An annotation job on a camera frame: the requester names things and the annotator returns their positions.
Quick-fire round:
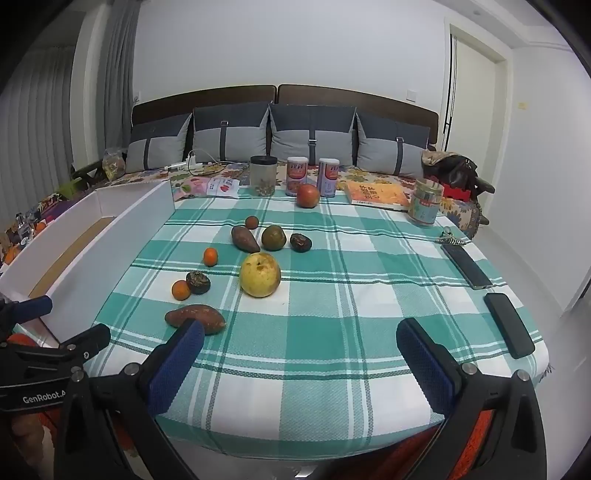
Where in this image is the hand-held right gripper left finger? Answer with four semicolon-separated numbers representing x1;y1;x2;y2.
53;318;206;480

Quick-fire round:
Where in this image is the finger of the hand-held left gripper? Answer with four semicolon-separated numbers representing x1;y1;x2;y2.
7;323;112;370
0;295;53;326

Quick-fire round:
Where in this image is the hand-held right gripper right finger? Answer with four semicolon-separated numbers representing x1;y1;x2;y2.
396;318;548;480

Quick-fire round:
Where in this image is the large reddish sweet potato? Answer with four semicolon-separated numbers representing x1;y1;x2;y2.
165;305;227;336

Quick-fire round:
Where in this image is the dried brown mangosteen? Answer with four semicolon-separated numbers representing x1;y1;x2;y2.
185;271;212;295

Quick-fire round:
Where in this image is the white foam board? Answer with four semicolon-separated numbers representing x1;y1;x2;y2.
0;181;175;352

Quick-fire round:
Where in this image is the green brown round fruit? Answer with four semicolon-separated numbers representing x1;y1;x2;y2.
261;224;284;252

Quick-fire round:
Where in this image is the person's left hand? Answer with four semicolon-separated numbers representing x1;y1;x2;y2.
10;412;45;468

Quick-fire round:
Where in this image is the black smartphone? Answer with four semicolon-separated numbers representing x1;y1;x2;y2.
483;292;536;360
440;243;494;291

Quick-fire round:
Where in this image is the green plaid tablecloth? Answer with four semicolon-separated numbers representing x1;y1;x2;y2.
85;187;552;450

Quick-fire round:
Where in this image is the yellow apple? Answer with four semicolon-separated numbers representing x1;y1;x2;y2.
239;252;282;297

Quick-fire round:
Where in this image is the dark wooden chair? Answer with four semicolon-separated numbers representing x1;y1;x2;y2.
71;161;106;191

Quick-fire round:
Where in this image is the pointed brown sweet potato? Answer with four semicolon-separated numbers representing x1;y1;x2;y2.
231;224;262;254

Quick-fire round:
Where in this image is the clear plastic snack bag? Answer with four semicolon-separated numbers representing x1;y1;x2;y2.
102;148;127;182

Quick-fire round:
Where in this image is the round labelled tin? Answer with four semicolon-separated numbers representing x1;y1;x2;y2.
407;179;445;228

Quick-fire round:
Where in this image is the pink snack packet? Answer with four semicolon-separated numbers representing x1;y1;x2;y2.
179;178;209;198

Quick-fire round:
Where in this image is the orange book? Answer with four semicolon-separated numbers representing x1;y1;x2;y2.
344;181;411;212

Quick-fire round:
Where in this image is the white snack packet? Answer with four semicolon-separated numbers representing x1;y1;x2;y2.
206;179;240;198

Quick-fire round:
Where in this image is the grey curtain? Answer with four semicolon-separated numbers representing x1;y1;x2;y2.
0;0;139;227

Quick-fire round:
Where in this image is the floral bedsheet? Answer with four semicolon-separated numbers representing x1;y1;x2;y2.
32;159;483;241

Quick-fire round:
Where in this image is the dark brown handbag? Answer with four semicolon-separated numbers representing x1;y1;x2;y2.
421;150;496;195

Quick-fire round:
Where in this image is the clear jar with black lid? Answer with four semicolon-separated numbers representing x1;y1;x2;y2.
250;155;278;198

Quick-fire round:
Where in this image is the grey two-tone pillow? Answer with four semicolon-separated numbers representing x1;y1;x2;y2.
269;104;358;167
126;112;193;174
192;102;272;163
355;112;431;177

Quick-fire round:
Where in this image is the red tomato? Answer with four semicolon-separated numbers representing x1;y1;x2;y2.
296;184;321;209

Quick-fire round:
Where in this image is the pink labelled can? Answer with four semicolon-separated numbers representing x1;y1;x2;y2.
286;157;308;198
317;158;340;198

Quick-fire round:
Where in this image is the white door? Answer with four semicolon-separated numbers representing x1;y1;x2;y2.
449;25;509;160

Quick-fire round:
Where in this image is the white charger with cable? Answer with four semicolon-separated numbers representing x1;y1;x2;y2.
166;150;232;177

